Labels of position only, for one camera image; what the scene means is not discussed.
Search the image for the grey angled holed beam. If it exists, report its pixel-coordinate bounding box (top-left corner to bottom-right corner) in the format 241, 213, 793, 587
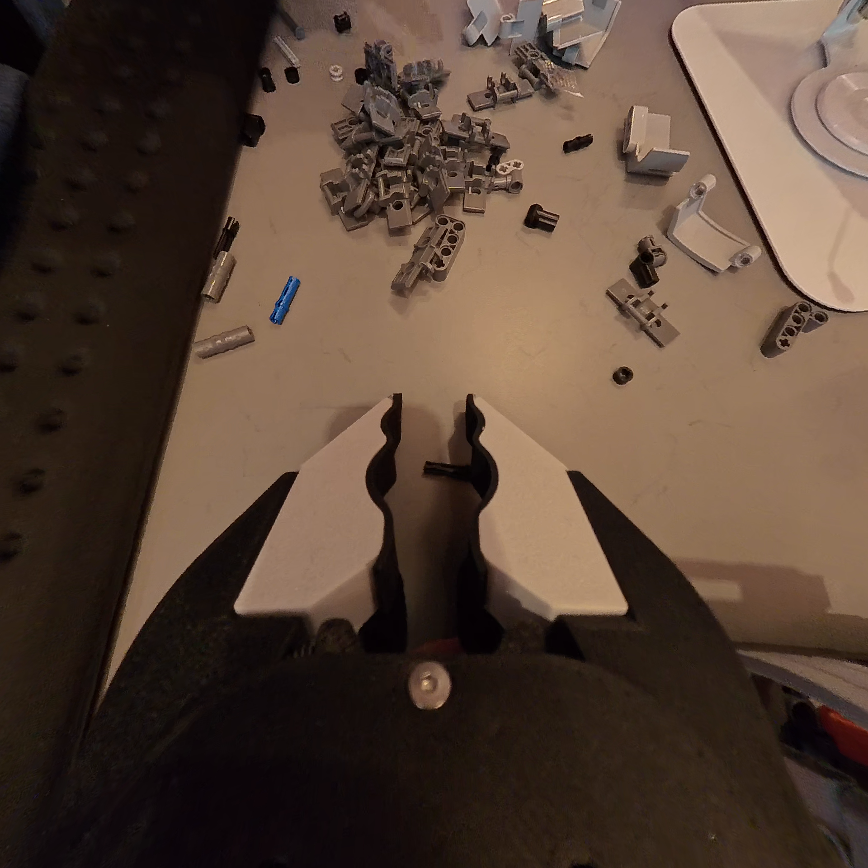
759, 302, 830, 359

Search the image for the black and grey connector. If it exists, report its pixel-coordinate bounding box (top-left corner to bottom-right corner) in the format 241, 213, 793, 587
629, 235, 669, 286

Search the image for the grey plate with clips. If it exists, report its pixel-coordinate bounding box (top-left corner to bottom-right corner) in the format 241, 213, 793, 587
467, 73, 537, 113
605, 278, 681, 348

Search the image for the grey tube with black axle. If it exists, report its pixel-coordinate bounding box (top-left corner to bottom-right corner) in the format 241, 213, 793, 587
201, 217, 240, 302

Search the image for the pile of grey clip plates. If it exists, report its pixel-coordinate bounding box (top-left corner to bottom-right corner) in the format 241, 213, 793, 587
319, 41, 526, 235

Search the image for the white rounded tray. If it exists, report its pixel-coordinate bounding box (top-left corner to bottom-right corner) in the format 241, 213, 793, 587
670, 0, 868, 313

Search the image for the grey tube connector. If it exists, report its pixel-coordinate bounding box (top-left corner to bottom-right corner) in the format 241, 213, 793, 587
193, 325, 256, 360

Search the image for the person's leg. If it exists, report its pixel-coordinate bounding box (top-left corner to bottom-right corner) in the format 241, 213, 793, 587
0, 64, 31, 204

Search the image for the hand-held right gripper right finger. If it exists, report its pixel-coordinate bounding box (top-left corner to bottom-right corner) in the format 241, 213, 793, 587
456, 392, 630, 655

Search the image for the pale curved panel with pins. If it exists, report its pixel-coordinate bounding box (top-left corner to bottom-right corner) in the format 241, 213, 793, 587
666, 175, 762, 274

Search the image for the black dimpled foam pad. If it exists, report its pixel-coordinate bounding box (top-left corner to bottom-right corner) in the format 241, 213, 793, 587
0, 0, 282, 868

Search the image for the grey perforated beam assembly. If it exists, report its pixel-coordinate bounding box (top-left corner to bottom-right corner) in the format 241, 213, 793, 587
390, 213, 467, 294

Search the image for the dark grey holed connector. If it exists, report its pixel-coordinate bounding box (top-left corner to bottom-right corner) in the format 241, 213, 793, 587
513, 42, 553, 92

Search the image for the heap of pale blue panels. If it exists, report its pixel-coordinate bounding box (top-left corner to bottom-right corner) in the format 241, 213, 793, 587
462, 0, 623, 70

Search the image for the blue plastic pin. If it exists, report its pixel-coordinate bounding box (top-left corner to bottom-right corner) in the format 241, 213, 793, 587
270, 276, 301, 325

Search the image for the pale grey angled panel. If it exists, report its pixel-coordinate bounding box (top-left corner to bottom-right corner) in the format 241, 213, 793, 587
620, 105, 691, 179

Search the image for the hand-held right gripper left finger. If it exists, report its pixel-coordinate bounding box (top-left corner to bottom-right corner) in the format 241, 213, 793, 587
234, 392, 408, 655

